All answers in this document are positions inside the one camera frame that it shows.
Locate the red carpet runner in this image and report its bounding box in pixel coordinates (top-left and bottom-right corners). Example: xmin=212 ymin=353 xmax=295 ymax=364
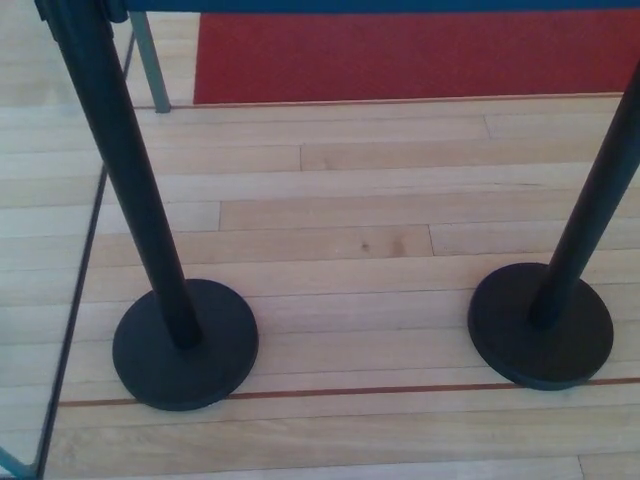
xmin=193 ymin=9 xmax=640 ymax=105

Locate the black stanchion post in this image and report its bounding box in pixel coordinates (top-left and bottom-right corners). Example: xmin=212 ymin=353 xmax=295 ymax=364
xmin=37 ymin=0 xmax=260 ymax=412
xmin=467 ymin=64 xmax=640 ymax=391

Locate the blue retractable belt strap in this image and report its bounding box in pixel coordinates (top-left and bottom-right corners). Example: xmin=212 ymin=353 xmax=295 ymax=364
xmin=102 ymin=0 xmax=640 ymax=24

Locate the clear glass panel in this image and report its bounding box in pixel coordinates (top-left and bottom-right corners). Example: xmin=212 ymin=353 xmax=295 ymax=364
xmin=0 ymin=0 xmax=137 ymax=480

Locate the grey metal post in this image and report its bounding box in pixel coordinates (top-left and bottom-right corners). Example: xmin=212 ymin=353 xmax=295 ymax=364
xmin=128 ymin=10 xmax=174 ymax=114

